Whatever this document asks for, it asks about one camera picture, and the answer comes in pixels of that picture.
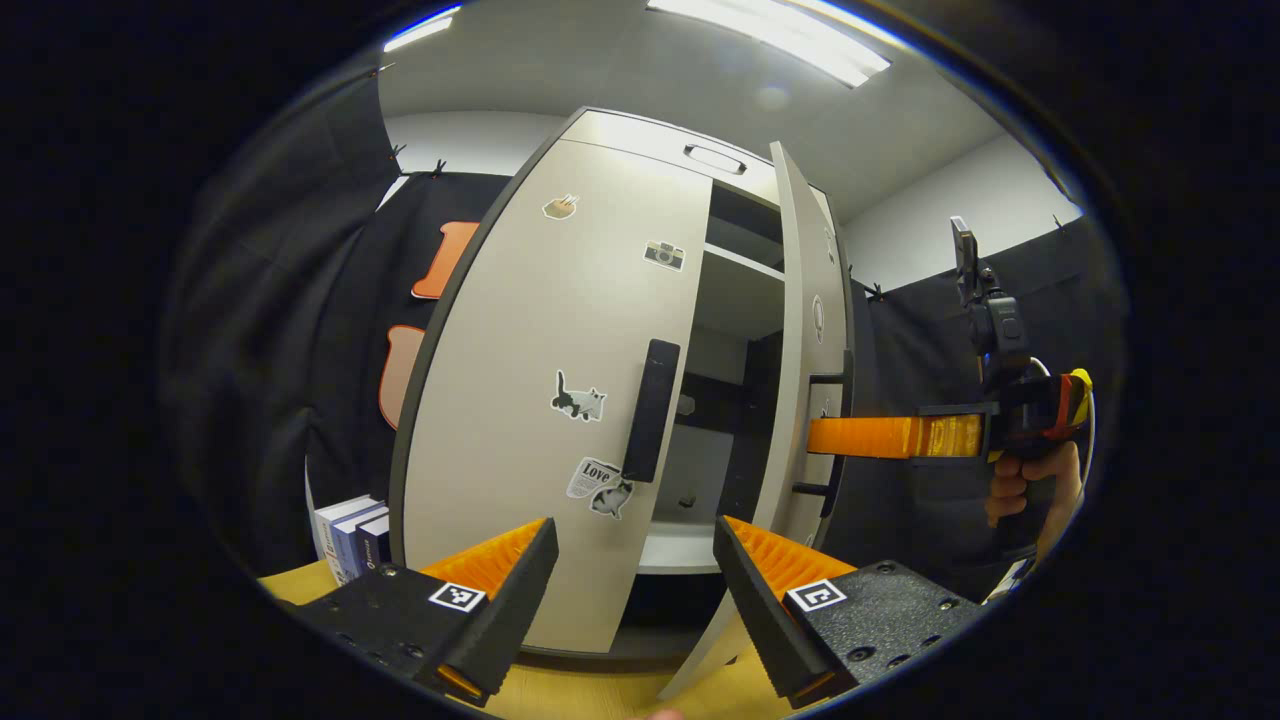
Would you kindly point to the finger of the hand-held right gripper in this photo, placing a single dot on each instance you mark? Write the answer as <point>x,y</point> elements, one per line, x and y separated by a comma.
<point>870,437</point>

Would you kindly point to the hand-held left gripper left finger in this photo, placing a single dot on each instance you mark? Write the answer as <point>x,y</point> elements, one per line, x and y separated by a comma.
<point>510,610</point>

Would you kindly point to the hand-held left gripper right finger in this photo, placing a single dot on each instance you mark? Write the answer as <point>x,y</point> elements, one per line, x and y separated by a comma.
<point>765,620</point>

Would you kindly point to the beige cabinet door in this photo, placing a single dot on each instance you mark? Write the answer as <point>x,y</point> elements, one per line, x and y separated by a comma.
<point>800,300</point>
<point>520,400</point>

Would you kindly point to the beige double-door shoe cabinet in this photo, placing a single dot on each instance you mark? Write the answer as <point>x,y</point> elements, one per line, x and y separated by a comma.
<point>630,135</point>

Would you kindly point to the black backdrop cloth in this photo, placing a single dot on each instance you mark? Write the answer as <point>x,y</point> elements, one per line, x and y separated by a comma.
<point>900,340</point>

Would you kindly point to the dark blue book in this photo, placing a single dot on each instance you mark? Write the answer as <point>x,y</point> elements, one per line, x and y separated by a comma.
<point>375,540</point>

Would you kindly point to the light blue book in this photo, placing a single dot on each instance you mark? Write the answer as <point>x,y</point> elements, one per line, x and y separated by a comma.
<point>348,540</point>

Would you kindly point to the long ceiling light panel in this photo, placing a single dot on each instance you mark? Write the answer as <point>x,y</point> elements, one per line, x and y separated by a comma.
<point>780,35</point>

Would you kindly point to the small ceiling light panel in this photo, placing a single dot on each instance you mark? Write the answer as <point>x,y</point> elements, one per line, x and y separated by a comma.
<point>420,30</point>

